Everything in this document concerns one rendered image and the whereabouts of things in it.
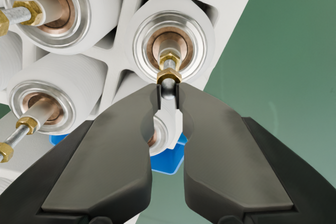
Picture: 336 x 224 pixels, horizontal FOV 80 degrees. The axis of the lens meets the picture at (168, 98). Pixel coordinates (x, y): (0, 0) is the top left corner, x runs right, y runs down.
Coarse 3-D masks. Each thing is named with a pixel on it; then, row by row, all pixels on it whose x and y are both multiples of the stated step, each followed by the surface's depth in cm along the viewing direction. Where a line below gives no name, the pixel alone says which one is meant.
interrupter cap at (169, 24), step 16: (160, 16) 19; (176, 16) 19; (144, 32) 19; (160, 32) 20; (176, 32) 20; (192, 32) 19; (144, 48) 20; (192, 48) 20; (144, 64) 21; (192, 64) 21
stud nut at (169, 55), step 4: (168, 52) 17; (172, 52) 17; (160, 56) 17; (164, 56) 17; (168, 56) 17; (172, 56) 17; (176, 56) 17; (160, 60) 17; (164, 60) 17; (176, 60) 17; (160, 64) 17; (176, 64) 17; (160, 68) 17; (176, 68) 17
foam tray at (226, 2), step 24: (144, 0) 33; (192, 0) 35; (216, 0) 25; (240, 0) 25; (120, 24) 26; (216, 24) 26; (24, 48) 28; (96, 48) 28; (120, 48) 28; (216, 48) 28; (120, 72) 30; (0, 96) 32
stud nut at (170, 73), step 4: (168, 68) 14; (160, 72) 14; (164, 72) 13; (168, 72) 13; (172, 72) 13; (176, 72) 14; (156, 76) 13; (160, 76) 13; (164, 76) 13; (168, 76) 13; (172, 76) 13; (176, 76) 13; (180, 76) 14; (156, 80) 14; (160, 80) 14; (176, 80) 14; (180, 80) 14; (160, 84) 14
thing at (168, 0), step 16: (160, 0) 19; (176, 0) 19; (144, 16) 19; (192, 16) 19; (128, 32) 20; (208, 32) 20; (128, 48) 21; (208, 48) 20; (208, 64) 22; (192, 80) 23
